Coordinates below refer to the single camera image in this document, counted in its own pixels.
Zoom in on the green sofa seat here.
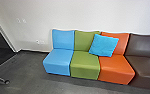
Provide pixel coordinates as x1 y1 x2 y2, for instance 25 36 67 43
69 30 102 81

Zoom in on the blue sofa seat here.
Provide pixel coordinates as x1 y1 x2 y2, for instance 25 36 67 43
42 28 75 77

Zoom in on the blue square cushion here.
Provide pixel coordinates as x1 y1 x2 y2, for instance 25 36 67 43
88 33 120 58

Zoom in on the orange sofa seat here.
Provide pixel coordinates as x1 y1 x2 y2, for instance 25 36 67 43
97 31 136 86

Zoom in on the white wall power outlet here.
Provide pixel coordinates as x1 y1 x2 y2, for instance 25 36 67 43
35 39 46 45

